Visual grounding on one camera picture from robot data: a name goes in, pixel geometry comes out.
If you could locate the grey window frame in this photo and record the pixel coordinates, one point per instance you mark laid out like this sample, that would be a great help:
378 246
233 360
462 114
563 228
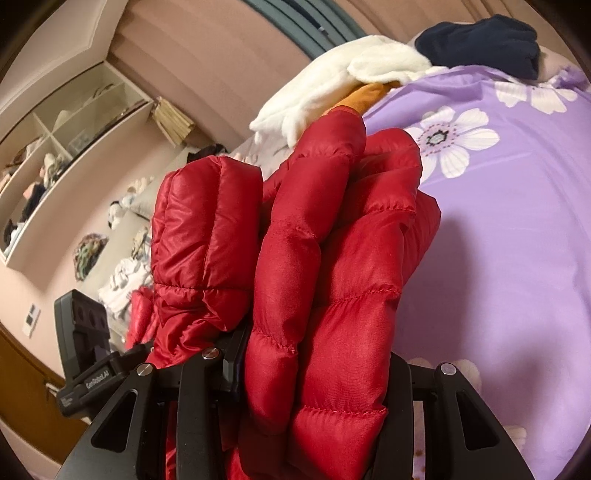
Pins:
304 23

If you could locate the white shelf cabinet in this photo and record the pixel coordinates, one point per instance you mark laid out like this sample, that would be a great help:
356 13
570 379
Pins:
69 138

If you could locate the navy fleece garment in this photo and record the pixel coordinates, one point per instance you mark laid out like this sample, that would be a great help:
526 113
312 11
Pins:
485 44

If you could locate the white fleece garment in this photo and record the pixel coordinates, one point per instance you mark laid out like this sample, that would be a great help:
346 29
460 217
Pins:
332 78

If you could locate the red puffer jacket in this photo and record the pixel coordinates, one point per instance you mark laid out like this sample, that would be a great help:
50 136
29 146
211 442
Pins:
314 277

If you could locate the brown wooden door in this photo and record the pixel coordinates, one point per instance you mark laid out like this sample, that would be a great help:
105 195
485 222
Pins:
32 397

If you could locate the white clothes pile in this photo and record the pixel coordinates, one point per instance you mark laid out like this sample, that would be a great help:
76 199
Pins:
122 286

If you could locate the floral round bag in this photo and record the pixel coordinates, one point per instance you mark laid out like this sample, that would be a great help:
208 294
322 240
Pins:
91 256

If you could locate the purple floral bed sheet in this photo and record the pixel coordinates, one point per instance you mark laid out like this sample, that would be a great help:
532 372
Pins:
498 230

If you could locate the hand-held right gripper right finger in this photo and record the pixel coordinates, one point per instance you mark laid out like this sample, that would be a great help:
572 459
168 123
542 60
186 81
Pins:
399 397

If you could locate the wall switch panel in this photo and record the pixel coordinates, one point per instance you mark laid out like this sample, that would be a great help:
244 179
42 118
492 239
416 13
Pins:
32 314

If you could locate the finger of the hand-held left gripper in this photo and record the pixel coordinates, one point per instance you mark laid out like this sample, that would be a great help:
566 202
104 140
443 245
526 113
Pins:
136 353

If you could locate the dark garment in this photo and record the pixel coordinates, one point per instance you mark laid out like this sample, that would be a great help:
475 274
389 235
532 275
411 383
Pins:
207 152

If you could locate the orange garment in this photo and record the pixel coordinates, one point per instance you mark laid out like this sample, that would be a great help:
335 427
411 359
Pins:
364 97

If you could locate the plush toys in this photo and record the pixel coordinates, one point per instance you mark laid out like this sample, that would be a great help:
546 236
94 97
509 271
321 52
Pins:
129 203

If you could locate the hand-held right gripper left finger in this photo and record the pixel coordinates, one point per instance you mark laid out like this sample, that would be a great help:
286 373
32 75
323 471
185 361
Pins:
231 364

